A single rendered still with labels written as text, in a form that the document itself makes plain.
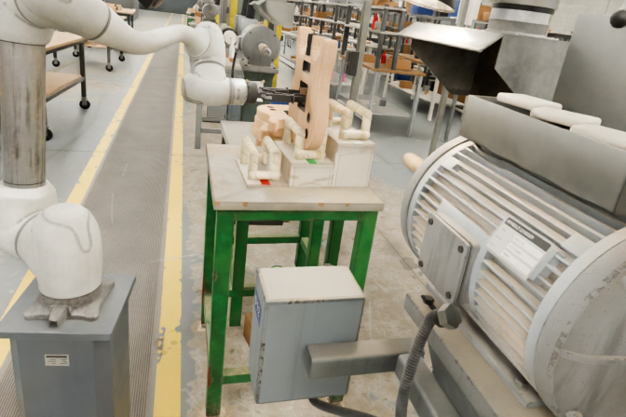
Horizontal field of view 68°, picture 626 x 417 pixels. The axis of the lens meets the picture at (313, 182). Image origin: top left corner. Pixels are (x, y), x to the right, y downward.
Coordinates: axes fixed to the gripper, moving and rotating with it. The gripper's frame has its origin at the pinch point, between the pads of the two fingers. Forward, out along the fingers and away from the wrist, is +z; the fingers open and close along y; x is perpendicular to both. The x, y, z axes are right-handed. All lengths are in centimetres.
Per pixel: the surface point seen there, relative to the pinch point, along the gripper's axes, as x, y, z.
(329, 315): -14, 105, -24
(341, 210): -32.7, 27.4, 10.3
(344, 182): -27.9, 13.9, 15.7
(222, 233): -41, 25, -29
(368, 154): -17.0, 13.9, 23.4
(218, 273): -56, 25, -29
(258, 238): -102, -81, 8
